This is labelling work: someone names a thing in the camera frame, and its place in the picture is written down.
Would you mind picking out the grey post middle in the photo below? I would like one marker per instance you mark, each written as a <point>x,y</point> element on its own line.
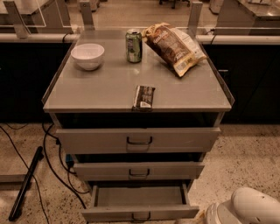
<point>86,14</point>

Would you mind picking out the blue power plug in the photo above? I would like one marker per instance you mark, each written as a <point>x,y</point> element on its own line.
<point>69,160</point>

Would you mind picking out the grey bottom drawer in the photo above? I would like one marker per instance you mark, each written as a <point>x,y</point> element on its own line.
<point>139,202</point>

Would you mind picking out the white counter rail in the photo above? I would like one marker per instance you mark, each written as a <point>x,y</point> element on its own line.
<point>203,39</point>

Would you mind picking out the brown chip bag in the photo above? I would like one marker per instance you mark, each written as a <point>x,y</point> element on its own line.
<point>174,46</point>

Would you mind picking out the grey drawer cabinet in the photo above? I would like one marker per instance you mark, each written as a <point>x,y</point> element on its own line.
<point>103,98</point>

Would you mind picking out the grey top drawer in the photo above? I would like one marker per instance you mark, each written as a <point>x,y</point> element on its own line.
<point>153,140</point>

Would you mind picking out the green soda can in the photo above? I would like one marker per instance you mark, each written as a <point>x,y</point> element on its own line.
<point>134,47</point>

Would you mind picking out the grey drawer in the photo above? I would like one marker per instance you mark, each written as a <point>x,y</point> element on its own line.
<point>138,171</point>
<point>153,140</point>
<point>139,202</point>

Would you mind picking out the dark snack bar wrapper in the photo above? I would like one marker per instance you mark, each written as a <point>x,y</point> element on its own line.
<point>143,99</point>

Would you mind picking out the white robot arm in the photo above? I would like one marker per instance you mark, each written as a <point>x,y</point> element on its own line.
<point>246,206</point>

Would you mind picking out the grey post right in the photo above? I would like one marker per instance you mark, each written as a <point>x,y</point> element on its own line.
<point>194,17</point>

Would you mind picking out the grey post left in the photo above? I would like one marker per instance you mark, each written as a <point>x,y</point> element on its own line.
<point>15,17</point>

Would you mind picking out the grey post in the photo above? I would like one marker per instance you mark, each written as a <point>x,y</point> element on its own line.
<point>194,17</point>
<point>15,17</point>
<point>86,14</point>

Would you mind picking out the grey middle drawer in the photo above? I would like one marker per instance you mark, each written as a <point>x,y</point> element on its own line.
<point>138,171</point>

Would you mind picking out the black bar on floor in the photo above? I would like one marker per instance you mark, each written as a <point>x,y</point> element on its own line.
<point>16,209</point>

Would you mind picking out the white bowl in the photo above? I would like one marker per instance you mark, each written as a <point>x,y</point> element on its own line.
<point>88,56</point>

